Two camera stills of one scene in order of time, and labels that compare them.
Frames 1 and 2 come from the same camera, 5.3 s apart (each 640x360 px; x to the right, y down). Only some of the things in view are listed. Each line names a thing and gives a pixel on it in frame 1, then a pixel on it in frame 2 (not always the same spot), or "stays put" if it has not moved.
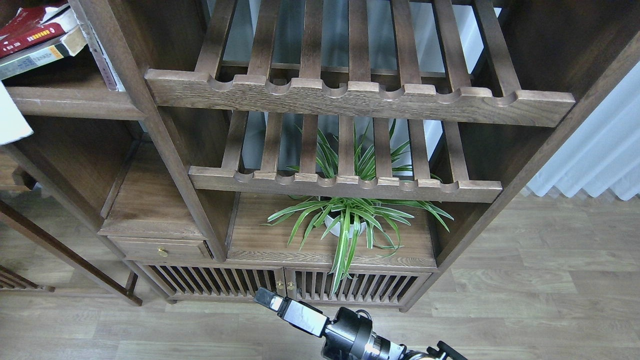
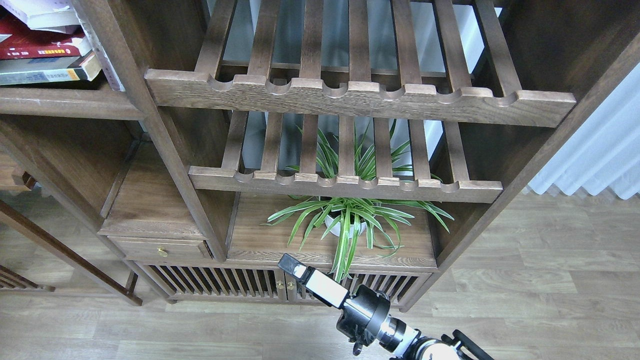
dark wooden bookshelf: (337, 152) stays put
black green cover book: (69, 45) to (85, 67)
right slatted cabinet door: (371, 288) stays put
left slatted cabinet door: (214, 281) stays put
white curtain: (602, 154) stays put
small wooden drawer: (147, 247) stays put
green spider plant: (361, 152) stays put
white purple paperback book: (13, 127) to (53, 15)
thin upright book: (109, 76) stays put
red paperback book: (32, 24) to (17, 41)
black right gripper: (347, 333) to (363, 311)
